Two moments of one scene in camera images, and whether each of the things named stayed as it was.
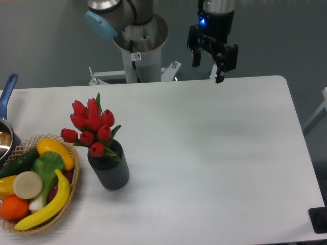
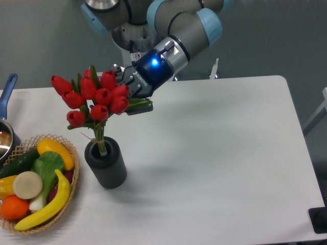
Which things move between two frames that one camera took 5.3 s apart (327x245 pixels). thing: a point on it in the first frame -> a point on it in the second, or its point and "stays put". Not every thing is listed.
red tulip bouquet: x=95 y=126 -> x=98 y=97
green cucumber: x=19 y=163 stays put
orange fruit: x=14 y=208 stays put
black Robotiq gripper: x=214 y=31 -> x=147 y=73
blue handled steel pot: x=9 y=141 stays put
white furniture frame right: x=320 y=114 stays put
